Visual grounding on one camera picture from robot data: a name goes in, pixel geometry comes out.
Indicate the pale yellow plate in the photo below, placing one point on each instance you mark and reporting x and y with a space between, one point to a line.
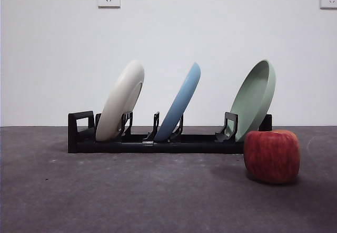
118 104

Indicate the red apple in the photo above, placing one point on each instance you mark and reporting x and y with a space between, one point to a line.
272 156

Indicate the blue plate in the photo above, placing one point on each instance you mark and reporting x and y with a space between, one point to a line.
179 104

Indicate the black plate rack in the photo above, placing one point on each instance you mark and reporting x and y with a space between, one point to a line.
184 145

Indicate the green plate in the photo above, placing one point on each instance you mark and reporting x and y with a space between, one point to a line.
250 104

